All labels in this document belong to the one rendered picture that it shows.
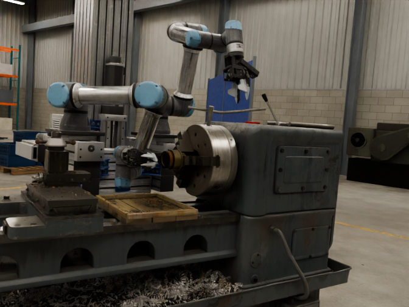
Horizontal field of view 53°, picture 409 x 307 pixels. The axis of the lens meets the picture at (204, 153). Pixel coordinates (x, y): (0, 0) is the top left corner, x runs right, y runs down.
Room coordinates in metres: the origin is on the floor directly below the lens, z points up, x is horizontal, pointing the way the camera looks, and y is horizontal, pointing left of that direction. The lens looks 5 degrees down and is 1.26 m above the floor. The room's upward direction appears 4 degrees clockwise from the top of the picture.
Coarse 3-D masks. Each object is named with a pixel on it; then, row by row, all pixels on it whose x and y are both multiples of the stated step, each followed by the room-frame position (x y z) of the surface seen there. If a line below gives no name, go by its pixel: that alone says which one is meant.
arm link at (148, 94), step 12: (60, 84) 1.86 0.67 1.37; (72, 84) 1.89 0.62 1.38; (144, 84) 1.81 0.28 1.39; (156, 84) 1.83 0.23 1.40; (48, 96) 1.87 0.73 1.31; (60, 96) 1.86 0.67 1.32; (72, 96) 1.86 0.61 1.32; (84, 96) 1.87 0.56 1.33; (96, 96) 1.86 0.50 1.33; (108, 96) 1.85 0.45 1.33; (120, 96) 1.85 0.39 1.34; (132, 96) 1.82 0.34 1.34; (144, 96) 1.80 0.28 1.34; (156, 96) 1.80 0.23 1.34; (156, 108) 1.94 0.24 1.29
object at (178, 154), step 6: (174, 150) 1.72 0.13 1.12; (180, 150) 1.72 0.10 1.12; (162, 156) 1.72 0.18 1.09; (168, 156) 1.68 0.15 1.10; (174, 156) 1.69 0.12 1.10; (180, 156) 1.71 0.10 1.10; (162, 162) 1.72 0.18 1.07; (168, 162) 1.68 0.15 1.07; (174, 162) 1.69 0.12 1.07; (180, 162) 1.70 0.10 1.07; (168, 168) 1.70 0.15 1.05; (174, 168) 1.70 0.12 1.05; (180, 168) 1.71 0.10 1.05
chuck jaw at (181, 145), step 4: (180, 132) 1.81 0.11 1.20; (184, 132) 1.82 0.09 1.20; (188, 132) 1.83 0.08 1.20; (180, 136) 1.81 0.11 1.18; (184, 136) 1.81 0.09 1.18; (188, 136) 1.82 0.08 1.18; (180, 140) 1.78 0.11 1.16; (184, 140) 1.80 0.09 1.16; (188, 140) 1.81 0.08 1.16; (176, 144) 1.80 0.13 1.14; (180, 144) 1.77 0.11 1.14; (184, 144) 1.78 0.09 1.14; (188, 144) 1.79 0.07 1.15; (176, 148) 1.76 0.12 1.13; (180, 148) 1.76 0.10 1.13; (184, 148) 1.77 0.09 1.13; (188, 148) 1.78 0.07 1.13; (192, 148) 1.79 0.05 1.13; (184, 152) 1.77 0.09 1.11; (188, 152) 1.78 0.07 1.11; (192, 152) 1.79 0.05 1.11; (196, 152) 1.81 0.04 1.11
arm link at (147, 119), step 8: (168, 96) 1.94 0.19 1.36; (152, 112) 1.95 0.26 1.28; (160, 112) 1.97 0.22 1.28; (144, 120) 1.97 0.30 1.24; (152, 120) 1.97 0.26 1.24; (144, 128) 1.97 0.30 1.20; (152, 128) 1.98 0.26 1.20; (136, 136) 2.00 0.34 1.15; (144, 136) 1.97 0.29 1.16; (152, 136) 2.00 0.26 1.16; (136, 144) 1.98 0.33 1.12; (144, 144) 1.97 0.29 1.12; (136, 168) 1.98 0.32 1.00; (136, 176) 1.98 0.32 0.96
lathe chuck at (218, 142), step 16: (192, 128) 1.81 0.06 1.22; (208, 128) 1.74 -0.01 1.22; (192, 144) 1.80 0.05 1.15; (208, 144) 1.69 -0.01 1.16; (224, 144) 1.70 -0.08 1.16; (224, 160) 1.68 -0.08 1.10; (192, 176) 1.78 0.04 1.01; (208, 176) 1.68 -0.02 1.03; (224, 176) 1.69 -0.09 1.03; (192, 192) 1.78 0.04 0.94; (208, 192) 1.73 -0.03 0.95
